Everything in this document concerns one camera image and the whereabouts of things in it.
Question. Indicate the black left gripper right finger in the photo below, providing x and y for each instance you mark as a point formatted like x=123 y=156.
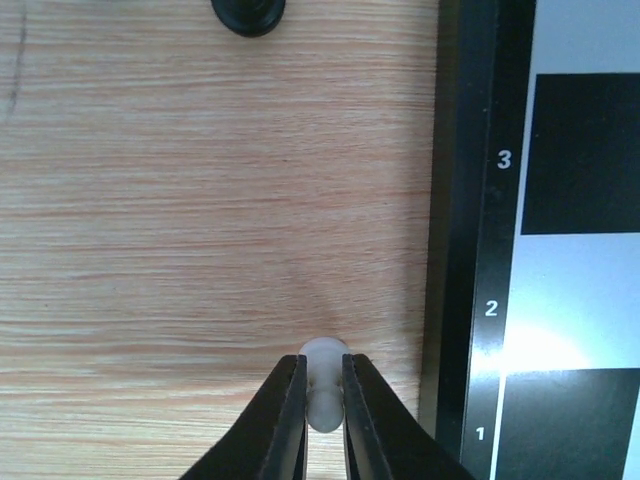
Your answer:
x=382 y=439

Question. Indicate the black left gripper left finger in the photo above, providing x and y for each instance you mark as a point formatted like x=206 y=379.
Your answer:
x=269 y=438

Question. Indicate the white pawn c2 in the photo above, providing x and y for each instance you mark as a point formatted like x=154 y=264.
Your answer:
x=324 y=395

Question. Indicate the black chess knight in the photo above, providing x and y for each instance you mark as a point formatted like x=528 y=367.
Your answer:
x=249 y=18

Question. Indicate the black white chessboard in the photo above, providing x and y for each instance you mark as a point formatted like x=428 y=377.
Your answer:
x=531 y=351

